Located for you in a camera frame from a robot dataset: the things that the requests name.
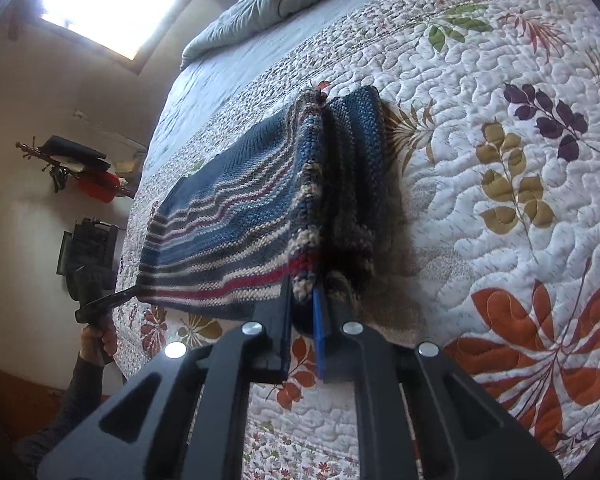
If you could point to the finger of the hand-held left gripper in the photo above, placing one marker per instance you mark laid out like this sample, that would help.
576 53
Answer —
112 300

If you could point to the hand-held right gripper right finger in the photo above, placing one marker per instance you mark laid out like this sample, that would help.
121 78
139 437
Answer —
321 340

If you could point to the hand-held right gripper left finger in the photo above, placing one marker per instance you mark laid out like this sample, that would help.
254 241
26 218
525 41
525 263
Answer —
275 340

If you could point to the striped knitted sweater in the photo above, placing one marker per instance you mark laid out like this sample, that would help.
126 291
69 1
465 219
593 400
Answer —
240 210

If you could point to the person's left forearm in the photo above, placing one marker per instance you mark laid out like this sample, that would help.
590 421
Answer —
70 410

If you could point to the person's left hand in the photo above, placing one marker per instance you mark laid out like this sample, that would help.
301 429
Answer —
105 342

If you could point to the red hanging garment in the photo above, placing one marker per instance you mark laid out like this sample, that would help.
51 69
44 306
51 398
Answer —
97 187

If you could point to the dark hanging garment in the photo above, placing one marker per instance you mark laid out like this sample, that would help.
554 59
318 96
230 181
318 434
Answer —
75 152

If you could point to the wooden coat rack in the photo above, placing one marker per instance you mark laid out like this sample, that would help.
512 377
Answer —
35 152

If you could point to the pale quilted bedspread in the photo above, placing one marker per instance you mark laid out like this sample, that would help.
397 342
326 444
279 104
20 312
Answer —
215 90

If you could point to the bright window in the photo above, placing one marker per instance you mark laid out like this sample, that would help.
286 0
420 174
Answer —
115 0

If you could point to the floral quilted blanket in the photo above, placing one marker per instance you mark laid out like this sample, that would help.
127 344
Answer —
480 110

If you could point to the grey comforter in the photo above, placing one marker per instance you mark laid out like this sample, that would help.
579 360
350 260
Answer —
280 5

